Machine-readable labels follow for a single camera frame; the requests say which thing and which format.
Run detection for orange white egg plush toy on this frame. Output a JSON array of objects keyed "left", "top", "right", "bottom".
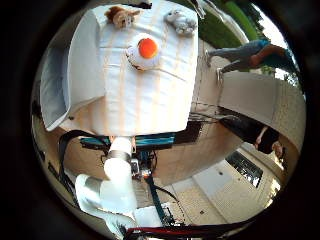
[{"left": 125, "top": 33, "right": 162, "bottom": 72}]

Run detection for brown lion plush toy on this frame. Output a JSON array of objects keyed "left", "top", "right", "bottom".
[{"left": 104, "top": 5, "right": 142, "bottom": 29}]

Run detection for white fabric container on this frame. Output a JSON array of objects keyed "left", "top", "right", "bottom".
[{"left": 39, "top": 8, "right": 108, "bottom": 133}]

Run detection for white striped tablecloth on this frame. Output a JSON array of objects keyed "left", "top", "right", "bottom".
[{"left": 59, "top": 0, "right": 200, "bottom": 137}]

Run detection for person in black clothes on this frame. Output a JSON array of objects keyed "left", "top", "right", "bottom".
[{"left": 219, "top": 114, "right": 286, "bottom": 159}]

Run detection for grey plush animal toy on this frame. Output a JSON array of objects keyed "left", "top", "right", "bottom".
[{"left": 164, "top": 9, "right": 198, "bottom": 38}]

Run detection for person in blue shirt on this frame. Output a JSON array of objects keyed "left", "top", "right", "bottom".
[{"left": 204, "top": 39, "right": 298, "bottom": 79}]

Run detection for grey tripod legs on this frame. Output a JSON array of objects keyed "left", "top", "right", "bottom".
[{"left": 186, "top": 0, "right": 208, "bottom": 19}]

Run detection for teal metal rail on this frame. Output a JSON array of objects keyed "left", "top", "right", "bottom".
[{"left": 79, "top": 132, "right": 176, "bottom": 149}]

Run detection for metal table leg frame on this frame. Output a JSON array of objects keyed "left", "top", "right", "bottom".
[{"left": 189, "top": 99, "right": 238, "bottom": 125}]

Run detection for black cable strap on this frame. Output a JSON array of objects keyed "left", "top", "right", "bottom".
[{"left": 58, "top": 129, "right": 101, "bottom": 201}]

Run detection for red black cable bundle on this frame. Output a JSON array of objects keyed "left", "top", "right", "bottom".
[{"left": 123, "top": 218, "right": 258, "bottom": 240}]

